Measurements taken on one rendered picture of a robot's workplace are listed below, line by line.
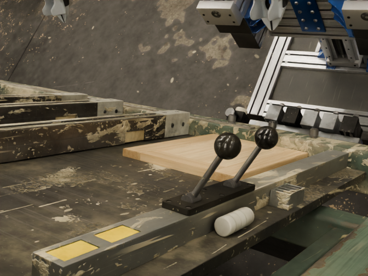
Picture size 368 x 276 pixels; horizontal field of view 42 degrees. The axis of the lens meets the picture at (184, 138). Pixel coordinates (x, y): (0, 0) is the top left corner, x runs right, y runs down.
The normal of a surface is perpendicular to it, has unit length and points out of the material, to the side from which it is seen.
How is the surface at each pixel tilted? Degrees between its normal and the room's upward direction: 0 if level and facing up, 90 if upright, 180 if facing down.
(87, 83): 0
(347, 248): 58
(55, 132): 90
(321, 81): 0
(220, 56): 0
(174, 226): 90
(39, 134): 90
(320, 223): 33
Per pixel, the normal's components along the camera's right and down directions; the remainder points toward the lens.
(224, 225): -0.58, 0.10
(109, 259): 0.81, 0.18
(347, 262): 0.09, -0.98
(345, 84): -0.44, -0.44
